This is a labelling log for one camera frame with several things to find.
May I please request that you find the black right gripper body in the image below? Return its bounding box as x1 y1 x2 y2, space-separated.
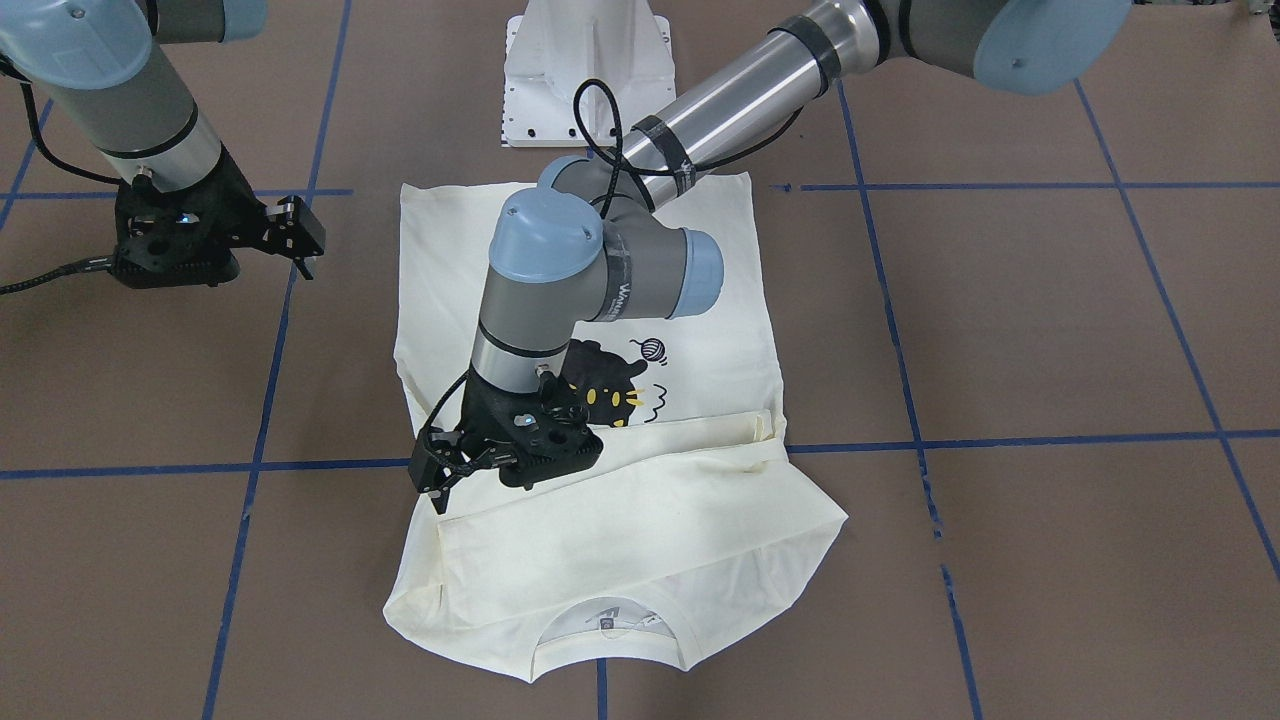
110 151 326 290

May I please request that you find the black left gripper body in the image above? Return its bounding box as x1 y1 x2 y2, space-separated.
410 378 604 498

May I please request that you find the cream long-sleeve cat shirt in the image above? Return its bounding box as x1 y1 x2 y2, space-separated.
383 174 847 682

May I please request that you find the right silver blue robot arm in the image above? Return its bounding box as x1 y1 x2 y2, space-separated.
1 1 326 293

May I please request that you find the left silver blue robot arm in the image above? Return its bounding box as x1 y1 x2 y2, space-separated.
394 1 1132 514

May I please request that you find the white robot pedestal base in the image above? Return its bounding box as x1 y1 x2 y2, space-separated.
500 1 676 149

